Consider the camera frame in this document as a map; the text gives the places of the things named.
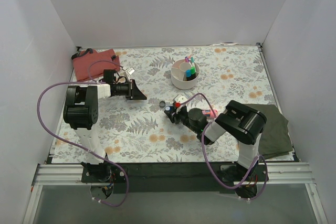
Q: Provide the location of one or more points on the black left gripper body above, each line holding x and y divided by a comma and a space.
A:
132, 89

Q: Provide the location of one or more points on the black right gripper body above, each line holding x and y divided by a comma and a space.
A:
173, 114

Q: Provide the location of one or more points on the small dark round cap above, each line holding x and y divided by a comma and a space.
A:
162, 104

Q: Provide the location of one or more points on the white divided round container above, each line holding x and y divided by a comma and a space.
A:
178, 75

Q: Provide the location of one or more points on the green capped black highlighter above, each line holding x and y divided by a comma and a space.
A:
193, 72

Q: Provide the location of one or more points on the teal capped white marker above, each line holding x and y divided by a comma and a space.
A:
192, 61

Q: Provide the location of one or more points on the blue capped black highlighter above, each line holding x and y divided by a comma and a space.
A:
188, 75

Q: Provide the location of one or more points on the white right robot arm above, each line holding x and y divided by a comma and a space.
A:
244, 123

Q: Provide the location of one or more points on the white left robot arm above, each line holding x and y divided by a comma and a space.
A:
81, 110

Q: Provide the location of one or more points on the pink transparent pencil case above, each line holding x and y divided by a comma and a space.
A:
211, 114

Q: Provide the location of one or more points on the red folded cloth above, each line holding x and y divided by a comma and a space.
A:
90, 63

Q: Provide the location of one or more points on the olive green folded cloth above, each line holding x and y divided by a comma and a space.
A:
275, 140

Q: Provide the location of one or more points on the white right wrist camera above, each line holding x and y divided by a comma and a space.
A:
179, 100

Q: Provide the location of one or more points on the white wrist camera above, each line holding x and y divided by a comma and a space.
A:
179, 100
127, 72

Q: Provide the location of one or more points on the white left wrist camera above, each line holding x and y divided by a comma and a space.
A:
127, 72

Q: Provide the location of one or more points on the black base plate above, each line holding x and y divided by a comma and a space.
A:
162, 177

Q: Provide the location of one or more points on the aluminium front rail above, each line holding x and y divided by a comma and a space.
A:
269, 173

